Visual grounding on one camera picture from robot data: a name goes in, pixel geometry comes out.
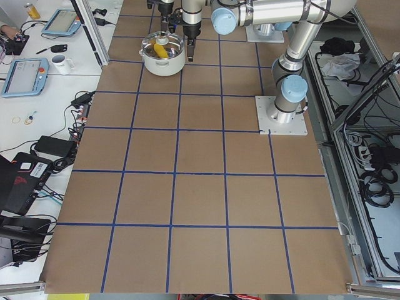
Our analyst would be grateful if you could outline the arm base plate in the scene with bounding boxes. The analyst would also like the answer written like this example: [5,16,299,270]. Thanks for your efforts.
[246,24,284,43]
[255,96,308,136]

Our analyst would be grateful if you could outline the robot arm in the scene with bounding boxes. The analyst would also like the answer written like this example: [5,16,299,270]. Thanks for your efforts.
[146,0,174,36]
[158,0,356,124]

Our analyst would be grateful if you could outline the crumpled white cloth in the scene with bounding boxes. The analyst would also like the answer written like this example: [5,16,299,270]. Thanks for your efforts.
[321,53,361,80]

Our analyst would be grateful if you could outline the lower teach pendant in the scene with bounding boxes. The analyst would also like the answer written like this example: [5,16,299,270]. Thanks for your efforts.
[1,57,49,98]

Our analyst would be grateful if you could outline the pale green electric pot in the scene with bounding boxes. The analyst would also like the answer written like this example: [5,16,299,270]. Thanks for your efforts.
[139,47,185,76]

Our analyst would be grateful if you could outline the black laptop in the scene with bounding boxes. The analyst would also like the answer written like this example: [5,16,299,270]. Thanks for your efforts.
[1,152,53,216]

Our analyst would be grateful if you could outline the person hand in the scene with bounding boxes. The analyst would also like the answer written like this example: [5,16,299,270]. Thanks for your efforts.
[1,24,20,39]

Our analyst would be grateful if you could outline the power strip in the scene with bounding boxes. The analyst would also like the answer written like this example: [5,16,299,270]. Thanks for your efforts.
[68,104,91,143]

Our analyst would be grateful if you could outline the coiled black cables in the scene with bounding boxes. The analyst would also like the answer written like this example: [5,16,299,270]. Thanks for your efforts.
[357,168,396,209]

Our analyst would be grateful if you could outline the black power brick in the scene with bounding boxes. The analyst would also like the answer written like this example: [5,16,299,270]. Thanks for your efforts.
[34,136,76,158]

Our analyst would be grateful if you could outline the glass pot lid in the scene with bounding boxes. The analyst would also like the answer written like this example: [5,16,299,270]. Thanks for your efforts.
[141,31,184,59]

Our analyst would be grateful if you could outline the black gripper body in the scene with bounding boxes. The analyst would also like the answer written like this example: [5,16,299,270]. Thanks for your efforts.
[170,8,201,39]
[146,0,174,16]

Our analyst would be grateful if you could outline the yellow drink can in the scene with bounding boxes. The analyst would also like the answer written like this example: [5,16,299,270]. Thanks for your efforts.
[24,3,41,20]

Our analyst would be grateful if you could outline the black cloth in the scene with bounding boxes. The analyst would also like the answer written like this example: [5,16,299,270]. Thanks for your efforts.
[320,37,355,56]

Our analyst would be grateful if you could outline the upper teach pendant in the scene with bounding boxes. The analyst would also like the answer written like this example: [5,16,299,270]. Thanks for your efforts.
[42,9,81,36]

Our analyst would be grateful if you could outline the white mug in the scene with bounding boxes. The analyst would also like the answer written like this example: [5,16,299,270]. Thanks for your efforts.
[51,54,75,75]

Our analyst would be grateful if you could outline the yellow corn cob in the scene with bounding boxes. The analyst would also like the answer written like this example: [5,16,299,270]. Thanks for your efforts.
[153,43,169,59]

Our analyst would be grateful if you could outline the teach pendant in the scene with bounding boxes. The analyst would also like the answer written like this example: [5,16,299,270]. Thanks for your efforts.
[42,9,81,36]
[1,57,49,98]

